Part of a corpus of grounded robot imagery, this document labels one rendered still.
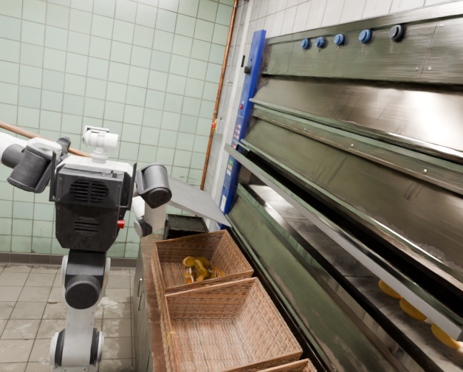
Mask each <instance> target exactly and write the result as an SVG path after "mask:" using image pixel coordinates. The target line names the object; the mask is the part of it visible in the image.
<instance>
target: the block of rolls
mask: <svg viewBox="0 0 463 372"><path fill-rule="evenodd" d="M379 286H380V288H381V289H382V290H383V291H384V292H385V293H386V294H387V295H390V296H392V297H395V298H397V299H400V298H402V299H401V300H400V302H399V304H400V307H401V309H402V310H403V311H404V312H405V313H406V314H408V315H409V316H411V317H412V318H414V319H416V320H419V321H424V320H426V319H427V317H426V316H425V315H424V314H423V313H422V312H420V311H419V310H418V309H416V308H415V307H414V306H412V305H411V304H410V303H409V302H408V301H407V300H406V299H405V298H403V297H402V296H401V295H399V294H398V293H397V292H395V291H394V290H393V289H392V288H391V287H390V286H389V285H388V284H386V283H385V282H384V281H383V280H381V279H380V281H379ZM431 331H432V333H433V334H434V336H435V337H436V338H437V339H438V340H440V341H441V342H442V343H444V344H445V345H446V346H448V347H450V348H453V349H460V348H461V347H462V346H463V342H457V341H455V340H454V339H453V338H452V337H450V336H449V335H448V334H446V333H445V332H444V331H443V330H442V329H441V328H440V327H438V326H437V325H436V324H435V323H433V324H432V326H431Z"/></svg>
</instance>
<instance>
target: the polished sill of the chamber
mask: <svg viewBox="0 0 463 372"><path fill-rule="evenodd" d="M237 188H238V189H239V190H240V191H241V192H242V193H243V194H244V195H245V196H246V198H247V199H248V200H249V201H250V202H251V203H252V204H253V205H254V206H255V207H256V208H257V210H258V211H259V212H260V213H261V214H262V215H263V216H264V217H265V218H266V219H267V220H268V222H269V223H271V225H272V226H274V228H276V229H277V231H278V232H279V233H280V234H281V235H282V236H283V237H284V238H285V239H286V240H287V241H288V242H289V244H290V245H291V246H292V247H293V248H294V249H295V250H296V251H297V252H298V253H299V254H300V256H301V257H302V258H303V259H304V260H305V261H306V262H307V263H308V264H309V265H310V266H311V267H312V268H313V269H314V270H315V271H316V272H317V273H318V274H319V275H320V276H321V278H322V279H323V280H324V281H325V282H326V283H327V284H328V285H329V286H330V287H331V288H332V290H333V291H334V292H335V293H336V294H337V295H338V296H339V297H340V298H341V299H342V300H343V302H344V303H345V304H346V305H347V306H348V307H349V308H350V309H351V310H352V311H353V312H354V313H355V314H356V315H357V316H358V317H359V318H360V319H361V320H362V321H363V322H364V324H365V325H366V326H367V327H368V328H369V329H370V330H371V331H372V332H373V333H374V335H375V336H376V337H377V338H378V339H379V340H380V341H381V342H382V343H383V344H384V345H385V347H386V348H387V349H388V350H389V351H390V352H391V353H392V354H393V355H394V356H395V357H396V358H397V359H398V360H399V361H400V362H401V363H402V364H403V365H404V366H405V367H406V369H407V370H408V371H409V372H444V371H443V370H442V369H441V368H440V367H439V366H438V365H437V364H436V363H435V362H434V361H433V360H432V359H431V358H429V357H428V356H427V355H426V354H425V353H424V352H423V351H422V350H421V349H420V348H419V347H418V346H417V345H416V344H415V343H414V342H412V341H411V340H410V339H409V338H408V337H407V336H406V335H405V334H404V333H403V332H402V331H401V330H400V329H399V328H397V327H396V326H395V325H394V324H393V323H392V322H391V321H390V320H389V319H388V318H387V317H386V316H385V315H384V314H383V313H382V312H381V311H380V310H379V309H378V308H377V307H376V306H375V305H374V304H373V303H372V302H371V301H370V300H369V299H368V298H366V297H365V296H364V295H363V294H362V293H361V292H360V291H359V290H358V289H357V288H356V287H355V286H354V285H353V284H352V283H350V282H349V281H348V280H347V279H346V278H345V277H344V276H343V275H342V274H341V273H340V272H339V271H338V270H337V269H336V268H334V267H333V266H332V265H331V264H330V263H329V262H328V261H327V260H326V259H325V258H324V257H323V256H322V255H321V254H320V253H319V252H318V251H317V250H316V249H315V248H314V247H313V246H312V245H311V244H310V243H309V242H308V241H307V240H306V239H305V238H303V237H302V236H301V235H300V234H299V233H298V232H297V231H296V230H295V229H294V228H293V227H292V226H291V225H290V224H288V223H287V222H286V221H285V220H284V219H283V218H282V217H281V216H280V215H279V214H278V213H277V212H276V211H275V210H274V209H272V208H271V206H269V205H268V203H266V202H265V200H263V199H262V198H261V197H260V196H259V195H258V194H257V193H256V192H255V191H254V190H253V189H252V188H251V187H250V186H249V185H248V184H247V183H241V182H239V183H238V187H237Z"/></svg>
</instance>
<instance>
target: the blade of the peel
mask: <svg viewBox="0 0 463 372"><path fill-rule="evenodd" d="M167 175H168V174H167ZM168 182H169V186H170V189H171V192H172V197H171V200H170V201H169V202H167V205H170V206H172V207H175V208H178V209H180V210H184V211H187V212H189V213H193V214H195V215H198V216H201V217H203V218H207V219H210V220H212V221H216V222H218V223H220V224H224V225H227V226H229V227H232V226H231V225H230V223H229V222H228V220H227V219H226V218H225V216H224V215H223V213H222V212H221V210H220V209H219V208H218V206H217V205H216V203H215V201H214V200H213V199H212V198H211V196H210V195H209V193H206V192H204V191H203V190H200V189H198V188H196V187H194V186H192V185H189V184H188V183H185V182H183V181H181V180H179V179H177V178H175V177H172V176H170V175H168Z"/></svg>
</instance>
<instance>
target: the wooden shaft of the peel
mask: <svg viewBox="0 0 463 372"><path fill-rule="evenodd" d="M0 128H3V129H5V130H8V131H11V132H13V133H16V134H19V135H21V136H24V137H27V138H30V139H33V138H36V137H39V138H42V139H45V140H49V141H51V142H55V141H53V140H51V139H47V138H46V137H42V136H40V135H37V134H34V133H32V132H29V131H26V130H24V129H22V128H18V127H16V126H14V125H11V124H8V123H5V122H2V121H0ZM68 153H70V154H74V155H75V156H82V157H88V158H92V157H91V154H88V153H85V152H82V151H79V150H77V149H75V148H71V147H69V150H68Z"/></svg>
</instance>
